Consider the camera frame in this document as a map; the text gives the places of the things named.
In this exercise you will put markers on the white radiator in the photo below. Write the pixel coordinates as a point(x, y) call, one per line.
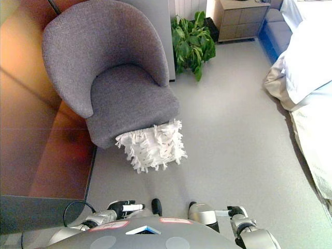
point(189, 7)

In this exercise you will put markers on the light wooden nightstand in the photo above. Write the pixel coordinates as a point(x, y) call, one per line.
point(241, 20)

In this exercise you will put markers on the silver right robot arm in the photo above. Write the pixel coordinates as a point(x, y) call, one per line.
point(254, 233)

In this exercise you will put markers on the white bed duvet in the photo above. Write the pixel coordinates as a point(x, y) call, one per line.
point(308, 52)

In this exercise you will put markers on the grey fabric tub armchair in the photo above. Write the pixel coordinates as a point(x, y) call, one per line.
point(124, 93)

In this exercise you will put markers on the left robot leg black foot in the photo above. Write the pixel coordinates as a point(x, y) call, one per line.
point(156, 207)

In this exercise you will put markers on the blue bench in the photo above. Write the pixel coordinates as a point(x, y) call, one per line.
point(275, 33)

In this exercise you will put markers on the white fringed throw pillow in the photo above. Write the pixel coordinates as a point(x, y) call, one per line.
point(153, 147)

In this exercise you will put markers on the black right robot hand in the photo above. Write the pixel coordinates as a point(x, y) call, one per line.
point(234, 211)

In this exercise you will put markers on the glossy brown wooden cabinet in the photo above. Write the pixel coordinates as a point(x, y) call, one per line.
point(31, 116)

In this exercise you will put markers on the green leafy potted plant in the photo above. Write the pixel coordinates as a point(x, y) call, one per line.
point(192, 44)

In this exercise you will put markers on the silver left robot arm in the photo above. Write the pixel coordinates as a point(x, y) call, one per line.
point(90, 223)

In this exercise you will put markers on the black waste bin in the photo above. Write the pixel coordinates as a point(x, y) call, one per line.
point(213, 28)

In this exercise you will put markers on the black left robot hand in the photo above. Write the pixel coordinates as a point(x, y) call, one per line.
point(122, 206)

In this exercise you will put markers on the grey robot torso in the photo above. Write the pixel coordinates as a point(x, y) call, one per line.
point(145, 236)

